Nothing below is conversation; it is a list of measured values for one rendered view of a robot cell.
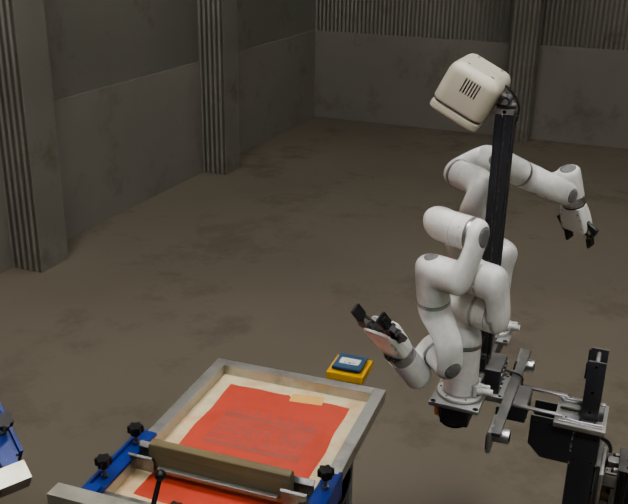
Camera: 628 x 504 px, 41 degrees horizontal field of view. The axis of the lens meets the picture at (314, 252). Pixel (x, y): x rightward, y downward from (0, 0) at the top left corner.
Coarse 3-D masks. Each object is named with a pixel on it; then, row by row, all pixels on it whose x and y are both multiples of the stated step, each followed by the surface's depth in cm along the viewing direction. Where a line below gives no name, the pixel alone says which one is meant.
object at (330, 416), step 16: (288, 400) 266; (288, 416) 257; (304, 416) 257; (320, 416) 257; (336, 416) 258; (320, 432) 249; (320, 448) 242; (272, 464) 234; (288, 464) 234; (304, 464) 235; (224, 496) 221; (240, 496) 221
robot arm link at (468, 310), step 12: (456, 300) 224; (468, 300) 222; (480, 300) 221; (456, 312) 224; (468, 312) 221; (480, 312) 219; (468, 324) 224; (480, 324) 220; (468, 336) 226; (480, 336) 228; (468, 348) 226
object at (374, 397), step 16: (208, 368) 277; (224, 368) 280; (240, 368) 278; (256, 368) 277; (272, 368) 278; (208, 384) 270; (288, 384) 273; (304, 384) 271; (320, 384) 269; (336, 384) 269; (352, 384) 269; (192, 400) 260; (368, 400) 260; (384, 400) 266; (176, 416) 251; (368, 416) 251; (160, 432) 242; (352, 432) 243; (352, 448) 236; (336, 464) 229
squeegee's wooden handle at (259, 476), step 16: (160, 448) 224; (176, 448) 223; (192, 448) 223; (160, 464) 226; (176, 464) 224; (192, 464) 222; (208, 464) 220; (224, 464) 218; (240, 464) 217; (256, 464) 217; (224, 480) 220; (240, 480) 218; (256, 480) 216; (272, 480) 215; (288, 480) 213
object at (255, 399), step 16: (224, 400) 265; (240, 400) 265; (256, 400) 266; (272, 400) 266; (208, 416) 256; (192, 432) 248; (208, 448) 241; (224, 448) 241; (176, 480) 227; (144, 496) 220; (160, 496) 220; (176, 496) 221; (192, 496) 221; (208, 496) 221
